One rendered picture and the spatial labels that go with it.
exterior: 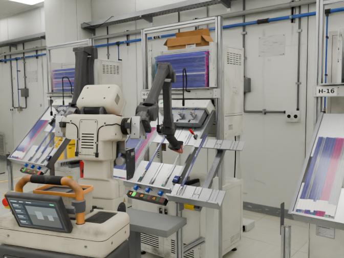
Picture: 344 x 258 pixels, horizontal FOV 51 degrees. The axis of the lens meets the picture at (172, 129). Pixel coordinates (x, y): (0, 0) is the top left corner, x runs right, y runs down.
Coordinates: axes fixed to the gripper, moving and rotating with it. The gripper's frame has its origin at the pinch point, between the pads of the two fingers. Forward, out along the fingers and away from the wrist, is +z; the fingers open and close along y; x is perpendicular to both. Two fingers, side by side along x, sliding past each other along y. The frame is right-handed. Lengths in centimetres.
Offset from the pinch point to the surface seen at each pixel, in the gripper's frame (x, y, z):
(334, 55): -76, -88, -14
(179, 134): -16.0, 10.0, 0.9
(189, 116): -28.9, 5.0, -4.9
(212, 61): -61, -11, -28
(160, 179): 23.7, 5.1, 0.3
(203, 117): -30.3, -5.7, -2.1
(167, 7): -211, 136, 6
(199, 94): -47.0, 2.6, -9.0
